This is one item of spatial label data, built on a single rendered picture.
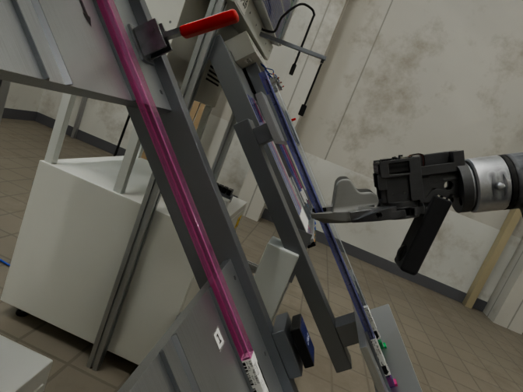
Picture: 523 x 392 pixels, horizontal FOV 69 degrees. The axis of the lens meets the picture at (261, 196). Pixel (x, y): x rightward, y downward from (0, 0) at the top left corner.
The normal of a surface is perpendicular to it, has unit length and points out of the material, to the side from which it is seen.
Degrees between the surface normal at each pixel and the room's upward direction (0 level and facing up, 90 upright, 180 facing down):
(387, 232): 90
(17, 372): 0
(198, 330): 47
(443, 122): 90
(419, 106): 90
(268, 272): 90
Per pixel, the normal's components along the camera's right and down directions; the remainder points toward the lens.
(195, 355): 0.92, -0.34
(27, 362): 0.36, -0.91
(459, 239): -0.16, 0.12
